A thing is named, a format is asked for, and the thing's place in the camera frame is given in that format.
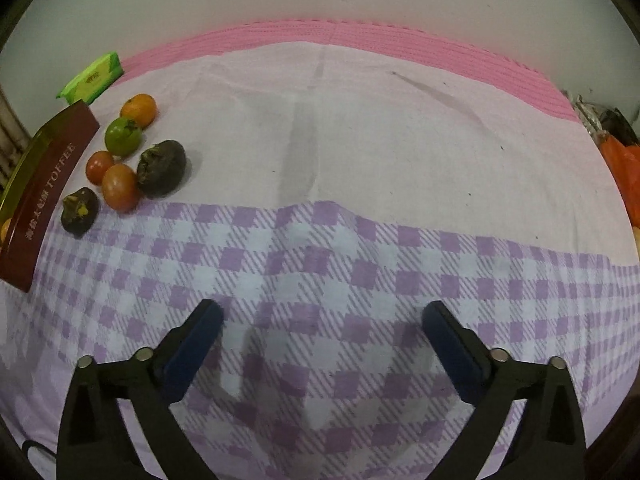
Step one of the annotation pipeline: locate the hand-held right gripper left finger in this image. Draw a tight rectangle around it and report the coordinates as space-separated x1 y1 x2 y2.
56 299 224 480

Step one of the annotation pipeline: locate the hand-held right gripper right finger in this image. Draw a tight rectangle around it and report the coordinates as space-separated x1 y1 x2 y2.
422 301 587 480

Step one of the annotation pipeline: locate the large red tomato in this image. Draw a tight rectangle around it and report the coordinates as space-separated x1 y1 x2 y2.
101 163 141 212

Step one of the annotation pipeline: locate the dark brown mangosteen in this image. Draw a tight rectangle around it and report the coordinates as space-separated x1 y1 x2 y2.
136 140 188 198
61 187 100 239

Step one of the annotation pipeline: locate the small red tomato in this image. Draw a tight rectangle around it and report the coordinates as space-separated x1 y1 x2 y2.
86 150 116 186

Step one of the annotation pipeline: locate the maroon and gold tin box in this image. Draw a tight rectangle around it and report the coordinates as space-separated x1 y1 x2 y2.
0 100 101 293

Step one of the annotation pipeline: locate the green tomato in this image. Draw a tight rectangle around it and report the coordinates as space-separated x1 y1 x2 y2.
104 117 143 157

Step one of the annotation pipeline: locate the orange tangerine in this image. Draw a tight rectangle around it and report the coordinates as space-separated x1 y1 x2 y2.
120 93 158 129

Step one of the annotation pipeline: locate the purple checked tablecloth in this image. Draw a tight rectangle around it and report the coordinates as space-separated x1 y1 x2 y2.
0 40 633 480

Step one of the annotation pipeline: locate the orange plastic bag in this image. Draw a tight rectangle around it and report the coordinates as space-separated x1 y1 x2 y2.
599 137 640 226

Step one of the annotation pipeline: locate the brown wooden furniture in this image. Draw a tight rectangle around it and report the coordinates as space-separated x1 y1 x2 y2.
0 87 38 196

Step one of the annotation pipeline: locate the green tissue pack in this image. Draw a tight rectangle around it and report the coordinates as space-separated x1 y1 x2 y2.
56 52 124 106

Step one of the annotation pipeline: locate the pink foam mat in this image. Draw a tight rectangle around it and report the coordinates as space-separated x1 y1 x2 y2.
120 19 583 123

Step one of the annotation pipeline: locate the black cable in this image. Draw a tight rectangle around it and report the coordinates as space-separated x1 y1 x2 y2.
19 439 60 467

